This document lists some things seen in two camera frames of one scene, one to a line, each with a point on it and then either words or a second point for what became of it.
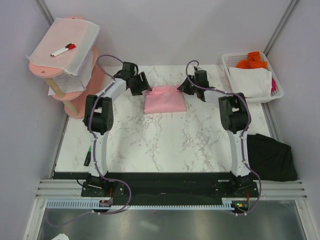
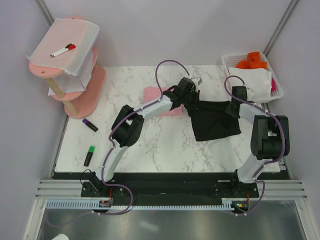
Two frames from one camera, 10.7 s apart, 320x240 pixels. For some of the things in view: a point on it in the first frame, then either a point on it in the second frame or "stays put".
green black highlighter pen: (88, 159) stays put
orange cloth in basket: (253, 61) stays put
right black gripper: (184, 87) → (228, 110)
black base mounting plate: (169, 185) stays put
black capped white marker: (66, 47) stays put
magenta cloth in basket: (274, 85) stays put
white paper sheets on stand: (69, 83) stays put
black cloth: (270, 160) → (210, 121)
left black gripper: (143, 85) → (196, 95)
